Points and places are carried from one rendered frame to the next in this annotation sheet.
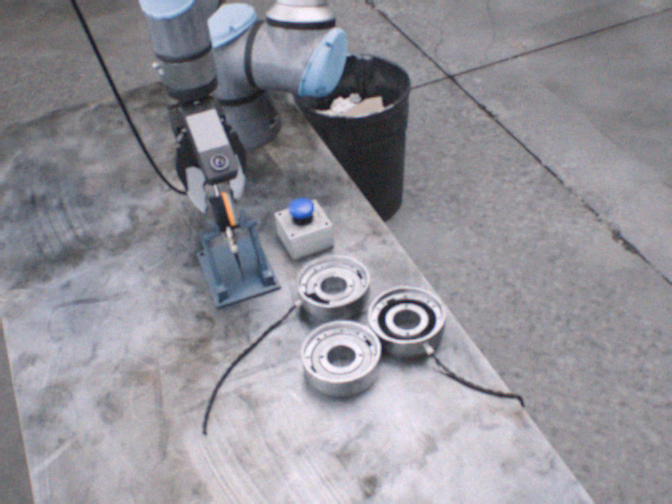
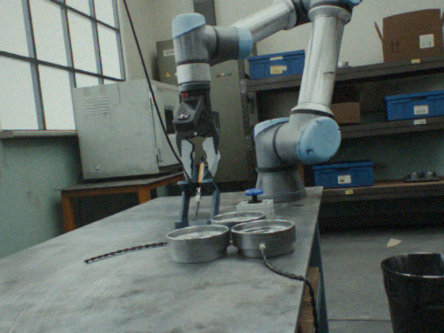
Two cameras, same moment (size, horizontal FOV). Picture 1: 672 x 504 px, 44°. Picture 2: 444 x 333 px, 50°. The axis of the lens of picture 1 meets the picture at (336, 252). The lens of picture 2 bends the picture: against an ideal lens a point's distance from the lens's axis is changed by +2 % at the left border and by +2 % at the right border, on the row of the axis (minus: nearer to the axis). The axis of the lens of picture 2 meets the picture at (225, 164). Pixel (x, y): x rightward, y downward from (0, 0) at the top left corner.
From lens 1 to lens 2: 0.84 m
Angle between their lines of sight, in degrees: 49
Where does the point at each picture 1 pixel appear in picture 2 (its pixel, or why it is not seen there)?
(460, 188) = not seen: outside the picture
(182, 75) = (182, 73)
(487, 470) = (224, 303)
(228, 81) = (265, 154)
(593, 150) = not seen: outside the picture
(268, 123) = (289, 189)
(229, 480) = (63, 277)
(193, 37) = (190, 49)
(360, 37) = not seen: outside the picture
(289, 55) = (294, 129)
